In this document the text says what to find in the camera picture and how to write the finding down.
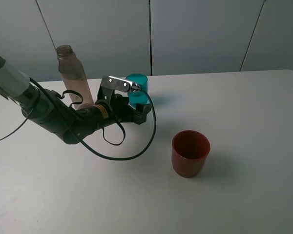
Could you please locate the black camera cable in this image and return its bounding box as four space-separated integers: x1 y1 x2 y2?
0 77 157 161

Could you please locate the teal translucent plastic cup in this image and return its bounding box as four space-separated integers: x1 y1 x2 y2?
126 74 149 108

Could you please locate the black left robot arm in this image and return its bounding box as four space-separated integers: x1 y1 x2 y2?
0 56 154 144

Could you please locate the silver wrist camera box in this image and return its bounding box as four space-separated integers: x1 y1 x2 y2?
101 76 133 93

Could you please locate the red plastic cup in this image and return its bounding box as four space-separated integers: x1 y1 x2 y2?
171 130 210 178

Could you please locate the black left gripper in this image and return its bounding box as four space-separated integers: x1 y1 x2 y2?
95 84 151 127

